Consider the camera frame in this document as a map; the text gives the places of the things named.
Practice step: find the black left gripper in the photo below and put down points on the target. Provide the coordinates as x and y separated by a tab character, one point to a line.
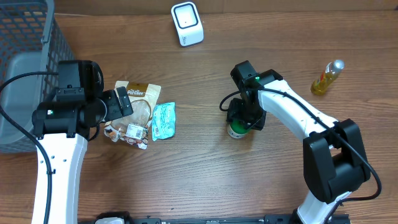
116	111

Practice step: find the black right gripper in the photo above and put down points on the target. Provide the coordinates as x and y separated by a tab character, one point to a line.
245	115

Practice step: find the green lid jar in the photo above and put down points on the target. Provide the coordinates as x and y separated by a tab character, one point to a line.
236	129

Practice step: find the beige brown snack packet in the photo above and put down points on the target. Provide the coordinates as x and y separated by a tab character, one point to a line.
134	129

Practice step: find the teal snack packet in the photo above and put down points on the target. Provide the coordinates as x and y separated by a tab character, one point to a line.
163	121

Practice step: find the silver capped amber bottle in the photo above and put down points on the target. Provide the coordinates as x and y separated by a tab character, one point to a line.
329	75

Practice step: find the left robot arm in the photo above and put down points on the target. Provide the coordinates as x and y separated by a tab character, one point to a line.
62	127

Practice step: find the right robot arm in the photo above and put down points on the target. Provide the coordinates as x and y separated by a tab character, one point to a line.
334	159

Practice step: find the white barcode scanner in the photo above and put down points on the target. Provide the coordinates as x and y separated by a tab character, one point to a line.
187	23

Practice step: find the grey plastic shopping basket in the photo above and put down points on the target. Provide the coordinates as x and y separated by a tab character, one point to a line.
31	41

